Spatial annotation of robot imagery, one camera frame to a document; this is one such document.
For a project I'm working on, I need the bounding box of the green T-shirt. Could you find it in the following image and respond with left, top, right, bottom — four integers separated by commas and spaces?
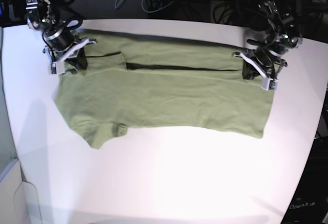
54, 31, 274, 149

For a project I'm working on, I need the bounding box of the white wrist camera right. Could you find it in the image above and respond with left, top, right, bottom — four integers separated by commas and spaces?
50, 62, 65, 75

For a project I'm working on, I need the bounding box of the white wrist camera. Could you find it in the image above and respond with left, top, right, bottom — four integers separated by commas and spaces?
261, 77, 278, 91
50, 62, 65, 75

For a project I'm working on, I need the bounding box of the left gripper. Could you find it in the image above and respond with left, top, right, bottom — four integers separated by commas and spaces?
232, 46, 287, 80

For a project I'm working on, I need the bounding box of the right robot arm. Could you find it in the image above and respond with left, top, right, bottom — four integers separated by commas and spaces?
25, 0, 97, 74

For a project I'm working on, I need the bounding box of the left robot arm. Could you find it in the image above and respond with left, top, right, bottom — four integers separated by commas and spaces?
234, 0, 303, 85

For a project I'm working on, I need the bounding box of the black OpenArm case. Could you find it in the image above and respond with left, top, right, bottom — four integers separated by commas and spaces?
282, 137, 327, 223

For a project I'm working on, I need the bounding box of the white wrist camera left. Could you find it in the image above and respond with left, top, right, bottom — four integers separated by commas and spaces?
261, 77, 278, 91

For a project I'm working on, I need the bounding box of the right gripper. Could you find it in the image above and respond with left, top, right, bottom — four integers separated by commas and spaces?
42, 27, 97, 70

